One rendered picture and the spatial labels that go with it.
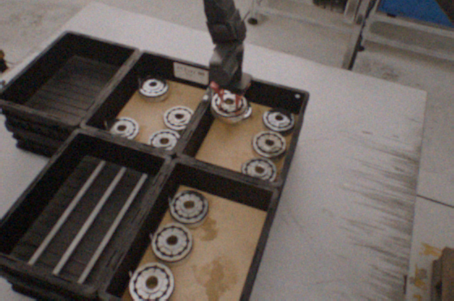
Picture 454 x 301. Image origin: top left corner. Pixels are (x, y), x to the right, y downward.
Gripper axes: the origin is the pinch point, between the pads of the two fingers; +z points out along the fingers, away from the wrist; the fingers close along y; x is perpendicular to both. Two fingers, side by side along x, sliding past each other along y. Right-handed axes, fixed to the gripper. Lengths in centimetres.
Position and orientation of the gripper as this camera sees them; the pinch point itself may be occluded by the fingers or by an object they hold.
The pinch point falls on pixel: (229, 100)
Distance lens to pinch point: 120.8
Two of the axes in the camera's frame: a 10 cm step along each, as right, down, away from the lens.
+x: 4.3, -6.7, 6.0
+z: -0.4, 6.5, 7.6
